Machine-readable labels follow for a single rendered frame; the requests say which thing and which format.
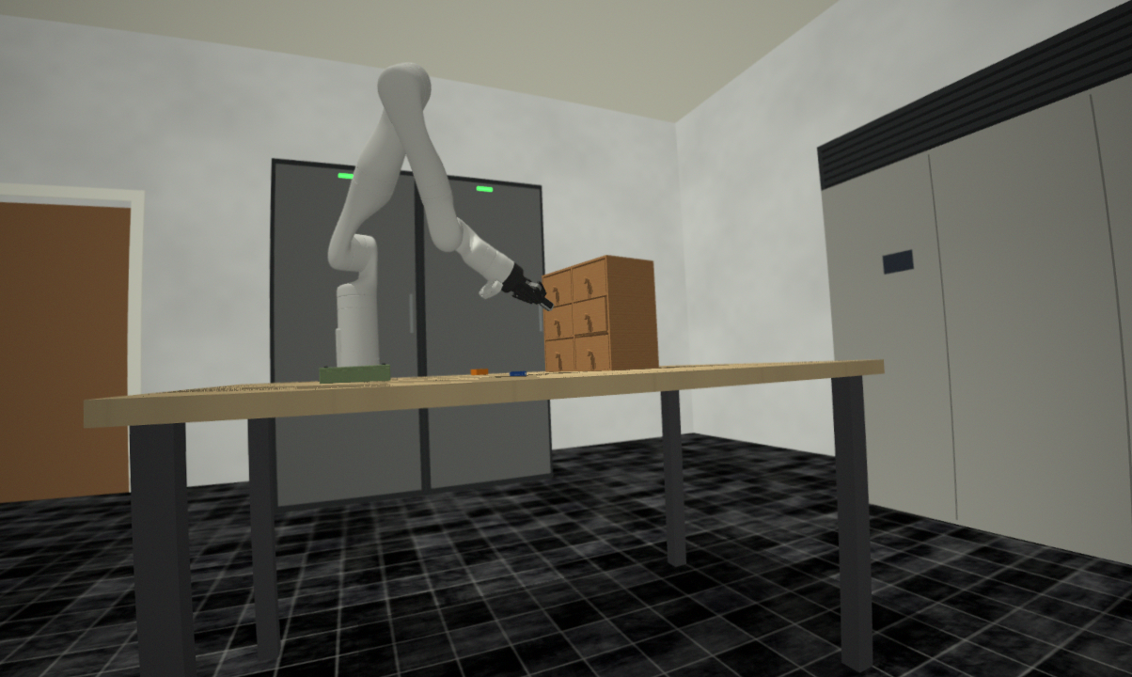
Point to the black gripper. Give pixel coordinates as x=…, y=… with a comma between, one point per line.
x=523, y=289

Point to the orange-brown wooden chest of drawers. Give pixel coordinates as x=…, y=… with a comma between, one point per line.
x=631, y=313

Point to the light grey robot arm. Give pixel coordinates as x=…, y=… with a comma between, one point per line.
x=404, y=90

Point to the brown wooden drawer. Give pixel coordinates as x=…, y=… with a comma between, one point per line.
x=560, y=354
x=590, y=316
x=589, y=280
x=559, y=322
x=558, y=288
x=592, y=353

